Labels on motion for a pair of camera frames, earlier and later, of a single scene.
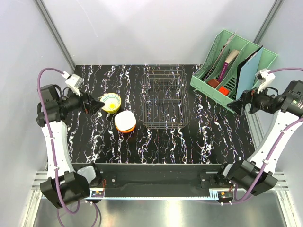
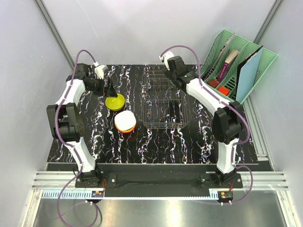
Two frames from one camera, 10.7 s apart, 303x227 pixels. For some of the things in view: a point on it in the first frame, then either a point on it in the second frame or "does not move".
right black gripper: (251, 97) → (168, 74)
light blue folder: (248, 74) does not move
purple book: (228, 61) does not move
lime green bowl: (125, 120) does not move
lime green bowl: (114, 111) → (115, 103)
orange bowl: (126, 130) does not move
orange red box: (224, 90) does not move
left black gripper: (92, 106) → (111, 91)
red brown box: (213, 82) does not move
